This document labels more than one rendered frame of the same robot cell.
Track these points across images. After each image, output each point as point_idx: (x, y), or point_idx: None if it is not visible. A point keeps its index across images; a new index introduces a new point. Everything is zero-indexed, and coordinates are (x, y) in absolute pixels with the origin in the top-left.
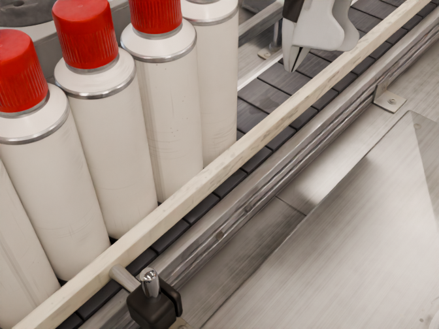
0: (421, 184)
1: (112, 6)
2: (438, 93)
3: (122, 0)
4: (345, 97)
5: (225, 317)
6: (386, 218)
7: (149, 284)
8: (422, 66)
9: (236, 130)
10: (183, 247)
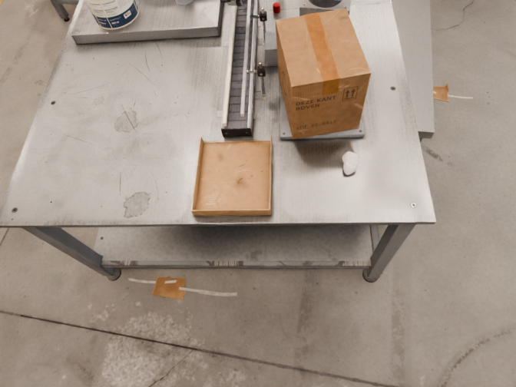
0: (206, 14)
1: (300, 3)
2: (218, 53)
3: (300, 5)
4: (231, 21)
5: None
6: (208, 5)
7: None
8: (226, 58)
9: (245, 3)
10: None
